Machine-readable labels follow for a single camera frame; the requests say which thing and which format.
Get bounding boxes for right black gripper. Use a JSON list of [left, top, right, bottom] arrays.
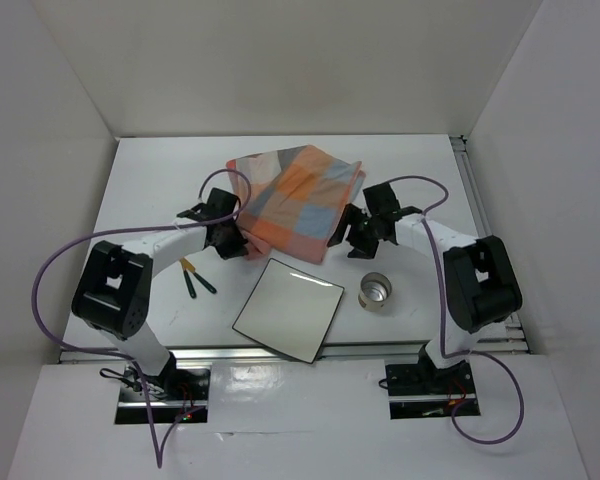
[[327, 202, 380, 260]]

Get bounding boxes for beige metal cup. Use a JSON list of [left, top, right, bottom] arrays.
[[358, 272, 392, 312]]

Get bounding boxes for checkered orange blue cloth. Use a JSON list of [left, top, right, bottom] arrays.
[[226, 145, 366, 264]]

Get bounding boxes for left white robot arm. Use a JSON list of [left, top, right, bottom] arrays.
[[71, 188, 247, 400]]

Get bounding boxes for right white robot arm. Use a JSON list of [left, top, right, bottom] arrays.
[[328, 181, 523, 392]]

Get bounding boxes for square white plate black rim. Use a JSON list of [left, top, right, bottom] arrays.
[[232, 259, 345, 364]]

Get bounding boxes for gold knife green handle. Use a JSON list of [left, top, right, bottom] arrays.
[[181, 258, 217, 294]]

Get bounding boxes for gold fork green handle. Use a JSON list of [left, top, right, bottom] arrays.
[[179, 259, 197, 299]]

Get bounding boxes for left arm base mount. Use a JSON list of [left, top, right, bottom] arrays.
[[99, 368, 211, 425]]

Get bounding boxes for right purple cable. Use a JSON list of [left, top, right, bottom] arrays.
[[384, 175, 526, 445]]

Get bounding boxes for purple cable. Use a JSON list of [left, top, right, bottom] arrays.
[[32, 169, 253, 469], [384, 175, 526, 445]]

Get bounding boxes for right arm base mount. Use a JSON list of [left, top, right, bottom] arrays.
[[378, 362, 481, 420]]

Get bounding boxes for aluminium rail right side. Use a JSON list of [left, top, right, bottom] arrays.
[[449, 136, 529, 351]]

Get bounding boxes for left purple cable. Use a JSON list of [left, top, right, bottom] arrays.
[[32, 169, 253, 469]]

